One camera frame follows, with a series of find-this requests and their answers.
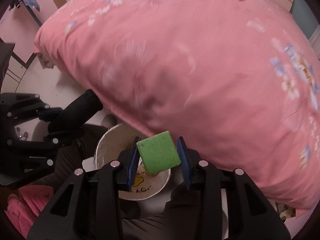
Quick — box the green foam cube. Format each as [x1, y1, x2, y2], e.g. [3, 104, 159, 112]
[136, 131, 181, 175]

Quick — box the black sock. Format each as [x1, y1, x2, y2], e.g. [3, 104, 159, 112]
[62, 89, 103, 127]

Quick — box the white trash bin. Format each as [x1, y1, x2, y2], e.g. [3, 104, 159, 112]
[94, 123, 171, 201]

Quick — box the dark trouser leg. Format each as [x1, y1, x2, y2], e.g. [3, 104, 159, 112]
[24, 123, 226, 240]

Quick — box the pink floral bed cover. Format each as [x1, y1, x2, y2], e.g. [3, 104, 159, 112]
[34, 0, 319, 216]

